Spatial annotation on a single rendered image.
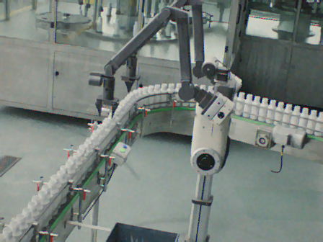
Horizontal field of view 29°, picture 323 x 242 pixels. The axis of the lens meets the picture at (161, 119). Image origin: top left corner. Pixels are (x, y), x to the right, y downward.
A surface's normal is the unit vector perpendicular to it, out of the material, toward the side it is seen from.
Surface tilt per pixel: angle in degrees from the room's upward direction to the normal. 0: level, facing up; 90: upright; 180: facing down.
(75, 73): 90
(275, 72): 90
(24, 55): 90
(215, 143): 101
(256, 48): 90
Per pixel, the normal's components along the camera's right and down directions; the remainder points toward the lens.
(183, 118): 0.24, 0.33
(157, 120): 0.62, 0.31
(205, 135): -0.21, 0.47
